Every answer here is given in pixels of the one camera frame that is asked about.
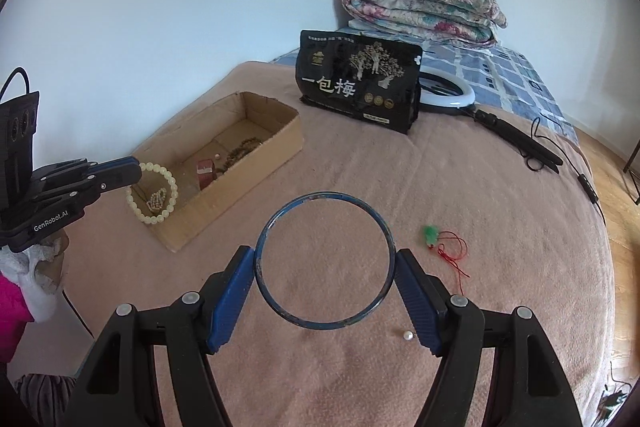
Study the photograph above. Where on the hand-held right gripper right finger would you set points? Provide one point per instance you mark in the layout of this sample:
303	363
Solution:
417	302

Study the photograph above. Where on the person's striped pants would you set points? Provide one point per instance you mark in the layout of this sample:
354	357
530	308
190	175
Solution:
45	402

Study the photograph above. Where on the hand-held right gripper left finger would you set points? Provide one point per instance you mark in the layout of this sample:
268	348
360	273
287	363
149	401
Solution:
232	302

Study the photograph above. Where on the pink-brown blanket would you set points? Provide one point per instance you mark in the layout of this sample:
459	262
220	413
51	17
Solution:
500	282

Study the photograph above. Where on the dark blue bangle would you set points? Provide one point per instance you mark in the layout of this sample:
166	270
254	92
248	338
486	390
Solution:
324	194

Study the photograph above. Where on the person's left hand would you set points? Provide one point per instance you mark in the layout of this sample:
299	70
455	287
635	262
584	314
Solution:
56	262

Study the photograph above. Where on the blue patterned bed sheet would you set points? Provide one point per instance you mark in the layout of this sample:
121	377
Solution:
505	77

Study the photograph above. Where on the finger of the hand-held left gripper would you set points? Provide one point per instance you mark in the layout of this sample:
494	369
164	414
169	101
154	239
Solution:
120	164
120	182

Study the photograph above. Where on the cardboard box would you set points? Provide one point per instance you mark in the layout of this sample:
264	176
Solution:
260	147

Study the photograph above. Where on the folded floral quilt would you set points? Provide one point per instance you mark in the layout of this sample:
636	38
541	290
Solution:
420	4

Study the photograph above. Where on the black snack bag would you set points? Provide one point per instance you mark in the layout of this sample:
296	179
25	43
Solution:
360	82

